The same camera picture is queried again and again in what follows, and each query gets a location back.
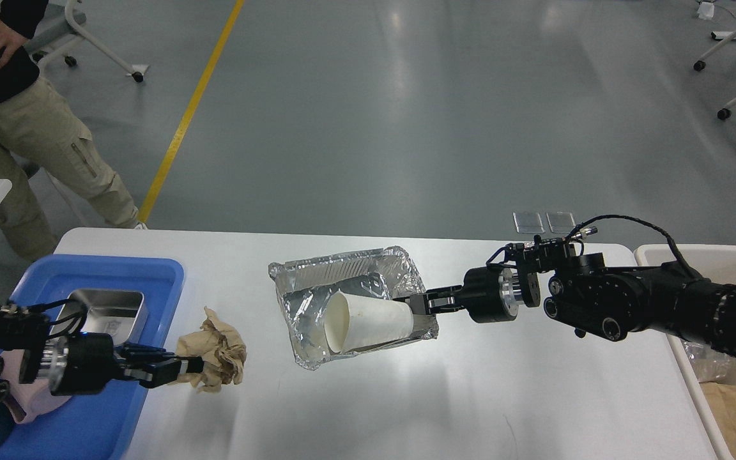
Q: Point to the grey office chair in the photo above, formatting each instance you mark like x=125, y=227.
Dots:
x=64, y=27

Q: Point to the white paper cup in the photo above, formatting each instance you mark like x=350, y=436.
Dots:
x=353, y=322

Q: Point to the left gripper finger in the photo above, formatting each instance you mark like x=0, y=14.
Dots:
x=140, y=354
x=151, y=375

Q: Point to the square stainless steel tray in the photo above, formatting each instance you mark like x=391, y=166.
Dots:
x=120, y=313

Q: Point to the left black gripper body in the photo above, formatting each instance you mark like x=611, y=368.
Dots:
x=82, y=364

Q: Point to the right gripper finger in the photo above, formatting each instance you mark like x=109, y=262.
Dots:
x=418, y=303
x=444, y=306

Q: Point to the right floor socket plate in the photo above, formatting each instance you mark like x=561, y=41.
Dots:
x=560, y=222

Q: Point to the left floor socket plate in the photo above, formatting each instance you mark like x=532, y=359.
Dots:
x=528, y=222

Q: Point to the brown paper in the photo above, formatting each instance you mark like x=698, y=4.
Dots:
x=222, y=349

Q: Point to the clear plastic wrap in bin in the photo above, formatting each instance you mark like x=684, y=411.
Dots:
x=709, y=366

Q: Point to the person in beige trousers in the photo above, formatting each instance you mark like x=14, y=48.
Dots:
x=37, y=124

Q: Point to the blue plastic tray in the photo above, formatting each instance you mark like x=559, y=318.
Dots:
x=94, y=426

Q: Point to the pink ribbed mug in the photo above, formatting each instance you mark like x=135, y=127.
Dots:
x=27, y=401

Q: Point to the beige plastic waste bin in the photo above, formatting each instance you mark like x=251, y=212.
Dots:
x=717, y=263

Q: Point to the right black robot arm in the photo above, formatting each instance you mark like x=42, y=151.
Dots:
x=580, y=290

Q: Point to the floor socket plate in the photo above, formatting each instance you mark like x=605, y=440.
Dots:
x=528, y=222
x=560, y=222

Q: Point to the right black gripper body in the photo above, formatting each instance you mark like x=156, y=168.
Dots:
x=491, y=294

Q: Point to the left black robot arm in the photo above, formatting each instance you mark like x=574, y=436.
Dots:
x=34, y=329

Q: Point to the aluminium foil tray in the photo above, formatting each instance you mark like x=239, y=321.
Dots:
x=304, y=286

